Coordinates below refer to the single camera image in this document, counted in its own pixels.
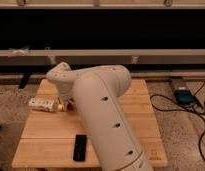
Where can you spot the wooden wall rail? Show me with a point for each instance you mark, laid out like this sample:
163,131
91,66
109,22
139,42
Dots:
15,57

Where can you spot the white plastic bottle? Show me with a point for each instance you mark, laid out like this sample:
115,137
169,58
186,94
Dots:
43,104

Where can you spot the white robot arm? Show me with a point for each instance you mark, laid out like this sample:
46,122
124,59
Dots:
95,92

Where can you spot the black rectangular remote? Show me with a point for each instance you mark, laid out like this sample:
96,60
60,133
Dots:
80,148

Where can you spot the blue power adapter box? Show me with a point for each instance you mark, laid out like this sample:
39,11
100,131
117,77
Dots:
184,97

